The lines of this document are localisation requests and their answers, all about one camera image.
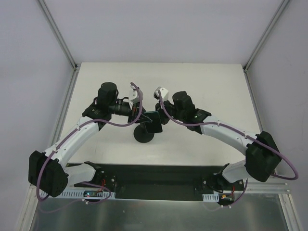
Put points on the right white cable duct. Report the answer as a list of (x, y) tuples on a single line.
[(214, 197)]

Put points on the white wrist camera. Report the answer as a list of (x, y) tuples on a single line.
[(163, 92), (135, 96)]

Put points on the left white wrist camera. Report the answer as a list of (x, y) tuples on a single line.
[(135, 96)]

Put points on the black phone teal case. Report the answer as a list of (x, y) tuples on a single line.
[(154, 125)]

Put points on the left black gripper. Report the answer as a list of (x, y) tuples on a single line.
[(136, 113)]

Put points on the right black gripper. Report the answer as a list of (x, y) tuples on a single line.
[(161, 109)]

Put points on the left white cable duct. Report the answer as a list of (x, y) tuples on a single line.
[(85, 194)]

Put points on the aluminium corner post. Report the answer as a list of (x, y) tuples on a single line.
[(266, 33), (57, 33)]

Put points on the black round-base phone stand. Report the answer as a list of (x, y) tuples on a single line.
[(141, 135)]

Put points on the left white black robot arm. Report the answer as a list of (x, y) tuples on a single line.
[(48, 170)]

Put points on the left aluminium corner post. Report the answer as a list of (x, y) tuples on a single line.
[(57, 33)]

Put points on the right aluminium corner post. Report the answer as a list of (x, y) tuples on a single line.
[(266, 33)]

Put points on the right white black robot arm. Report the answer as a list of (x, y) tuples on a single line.
[(259, 149)]

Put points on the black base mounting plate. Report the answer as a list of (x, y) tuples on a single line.
[(157, 182)]

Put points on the white cable duct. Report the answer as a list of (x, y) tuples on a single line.
[(85, 194), (214, 197)]

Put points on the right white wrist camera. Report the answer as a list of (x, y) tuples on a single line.
[(163, 92)]

